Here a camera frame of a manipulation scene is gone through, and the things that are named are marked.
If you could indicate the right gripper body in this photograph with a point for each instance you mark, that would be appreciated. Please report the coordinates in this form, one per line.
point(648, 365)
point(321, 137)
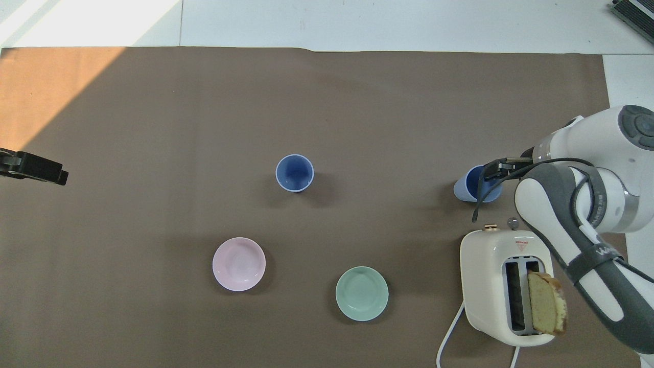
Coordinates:
point(526, 154)

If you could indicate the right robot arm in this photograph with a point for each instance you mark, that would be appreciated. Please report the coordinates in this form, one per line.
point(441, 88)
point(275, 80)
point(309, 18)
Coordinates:
point(613, 153)

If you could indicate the blue cup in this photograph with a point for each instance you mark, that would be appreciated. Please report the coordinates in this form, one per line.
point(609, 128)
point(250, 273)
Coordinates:
point(295, 173)
point(464, 188)

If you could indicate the cream white toaster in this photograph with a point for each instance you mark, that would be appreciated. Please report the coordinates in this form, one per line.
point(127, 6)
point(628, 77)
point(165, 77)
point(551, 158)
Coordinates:
point(485, 276)

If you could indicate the slice of bread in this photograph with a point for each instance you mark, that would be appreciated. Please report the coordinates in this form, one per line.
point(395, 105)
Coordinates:
point(545, 304)

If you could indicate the grey ribbed box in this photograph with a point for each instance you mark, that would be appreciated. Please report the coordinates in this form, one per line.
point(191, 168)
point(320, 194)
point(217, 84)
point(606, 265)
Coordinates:
point(636, 14)

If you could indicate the green plate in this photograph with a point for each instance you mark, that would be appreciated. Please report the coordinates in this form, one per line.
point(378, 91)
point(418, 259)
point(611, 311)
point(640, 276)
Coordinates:
point(361, 294)

